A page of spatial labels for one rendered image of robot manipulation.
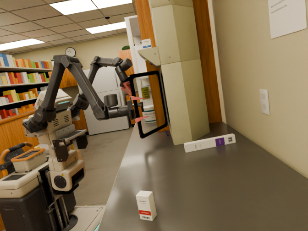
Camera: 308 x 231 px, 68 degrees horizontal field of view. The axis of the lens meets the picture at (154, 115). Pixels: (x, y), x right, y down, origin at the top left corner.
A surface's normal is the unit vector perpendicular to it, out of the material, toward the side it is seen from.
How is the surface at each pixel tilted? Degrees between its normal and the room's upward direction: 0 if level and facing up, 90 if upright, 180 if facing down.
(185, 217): 0
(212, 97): 90
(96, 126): 90
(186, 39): 90
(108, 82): 90
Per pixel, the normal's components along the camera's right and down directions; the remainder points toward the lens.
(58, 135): 0.95, -0.12
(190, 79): 0.70, 0.00
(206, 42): 0.00, 0.18
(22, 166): -0.24, 0.25
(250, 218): -0.17, -0.97
